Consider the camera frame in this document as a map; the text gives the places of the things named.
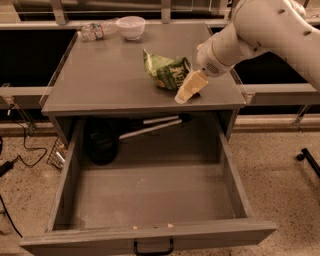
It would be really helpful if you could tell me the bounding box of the black stand leg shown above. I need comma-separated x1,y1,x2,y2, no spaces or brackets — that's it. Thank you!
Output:
296,148,320,178

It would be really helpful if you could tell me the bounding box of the grey cabinet with flat top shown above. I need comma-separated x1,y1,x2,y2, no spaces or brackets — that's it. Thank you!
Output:
42,24,245,142

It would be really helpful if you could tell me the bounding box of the white ceramic bowl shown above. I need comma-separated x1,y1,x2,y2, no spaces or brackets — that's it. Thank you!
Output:
116,16,146,40

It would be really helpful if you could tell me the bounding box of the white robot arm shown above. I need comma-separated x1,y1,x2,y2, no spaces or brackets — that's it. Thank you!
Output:
175,0,320,104

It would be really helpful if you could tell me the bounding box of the green jalapeno chip bag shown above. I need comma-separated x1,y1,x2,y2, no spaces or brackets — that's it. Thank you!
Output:
143,50,192,91

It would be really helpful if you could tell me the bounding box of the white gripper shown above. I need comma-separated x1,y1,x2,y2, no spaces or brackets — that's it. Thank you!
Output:
174,39,232,104

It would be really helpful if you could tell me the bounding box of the small wire mesh basket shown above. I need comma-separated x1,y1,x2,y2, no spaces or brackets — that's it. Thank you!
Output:
47,138,66,172

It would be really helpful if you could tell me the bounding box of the black power cable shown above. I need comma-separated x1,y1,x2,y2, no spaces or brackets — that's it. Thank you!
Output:
0,103,48,238

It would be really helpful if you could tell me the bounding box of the black drawer handle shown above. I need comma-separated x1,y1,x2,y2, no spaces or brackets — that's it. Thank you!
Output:
133,238,174,256

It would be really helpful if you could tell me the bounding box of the clear plastic water bottle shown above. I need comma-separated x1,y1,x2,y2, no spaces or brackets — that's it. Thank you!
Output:
77,19,118,41

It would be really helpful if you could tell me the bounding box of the open grey top drawer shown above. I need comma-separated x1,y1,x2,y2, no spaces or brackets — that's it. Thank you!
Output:
21,114,277,256

